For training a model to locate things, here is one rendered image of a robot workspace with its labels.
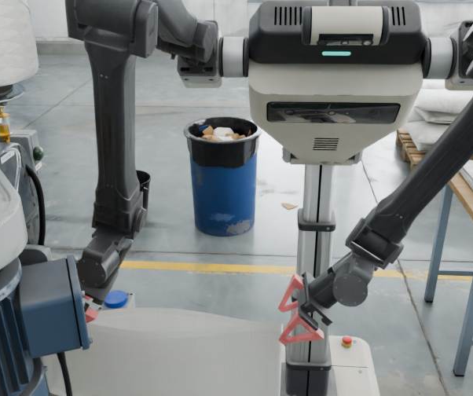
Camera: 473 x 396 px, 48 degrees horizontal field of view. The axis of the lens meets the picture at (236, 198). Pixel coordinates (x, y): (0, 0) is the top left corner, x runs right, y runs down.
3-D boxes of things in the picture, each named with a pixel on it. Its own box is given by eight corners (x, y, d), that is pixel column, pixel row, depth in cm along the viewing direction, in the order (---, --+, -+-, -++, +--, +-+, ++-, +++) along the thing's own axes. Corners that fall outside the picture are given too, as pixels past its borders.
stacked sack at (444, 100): (494, 103, 425) (497, 86, 419) (507, 119, 388) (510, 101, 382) (408, 99, 437) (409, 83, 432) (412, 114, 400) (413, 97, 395)
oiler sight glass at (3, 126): (13, 131, 105) (10, 114, 104) (8, 135, 103) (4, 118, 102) (1, 131, 105) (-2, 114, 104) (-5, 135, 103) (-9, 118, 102)
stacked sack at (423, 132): (485, 132, 436) (489, 116, 430) (505, 150, 397) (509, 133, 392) (402, 130, 441) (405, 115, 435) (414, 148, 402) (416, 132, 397)
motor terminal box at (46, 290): (87, 318, 78) (76, 250, 73) (96, 364, 70) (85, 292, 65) (26, 332, 75) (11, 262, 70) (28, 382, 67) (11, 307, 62)
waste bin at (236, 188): (262, 205, 378) (263, 116, 349) (259, 243, 331) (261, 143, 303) (194, 203, 381) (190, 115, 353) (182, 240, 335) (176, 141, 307)
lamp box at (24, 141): (43, 169, 116) (36, 130, 112) (34, 177, 112) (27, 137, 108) (10, 168, 117) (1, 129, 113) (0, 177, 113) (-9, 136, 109)
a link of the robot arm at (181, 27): (168, -78, 64) (89, -98, 65) (137, 34, 65) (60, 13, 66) (218, 29, 108) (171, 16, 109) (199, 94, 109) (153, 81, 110)
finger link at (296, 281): (268, 315, 102) (304, 286, 99) (268, 293, 108) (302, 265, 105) (292, 335, 104) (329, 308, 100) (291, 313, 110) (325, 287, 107)
